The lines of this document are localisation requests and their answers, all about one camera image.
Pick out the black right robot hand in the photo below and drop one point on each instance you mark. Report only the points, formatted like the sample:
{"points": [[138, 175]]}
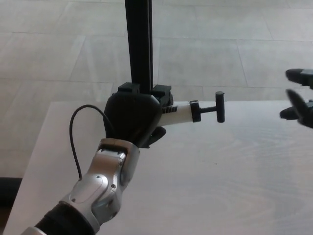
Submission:
{"points": [[299, 107]]}

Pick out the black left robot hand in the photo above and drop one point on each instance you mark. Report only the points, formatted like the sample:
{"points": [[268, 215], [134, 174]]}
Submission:
{"points": [[132, 117]]}

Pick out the white Franklin air pump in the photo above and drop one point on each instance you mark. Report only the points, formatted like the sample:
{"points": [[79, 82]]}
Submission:
{"points": [[182, 113]]}

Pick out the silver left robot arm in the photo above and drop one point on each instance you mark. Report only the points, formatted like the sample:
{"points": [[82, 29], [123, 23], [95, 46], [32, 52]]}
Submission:
{"points": [[102, 186]]}

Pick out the black vertical post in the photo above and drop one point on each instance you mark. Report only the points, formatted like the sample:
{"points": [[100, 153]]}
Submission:
{"points": [[140, 44]]}

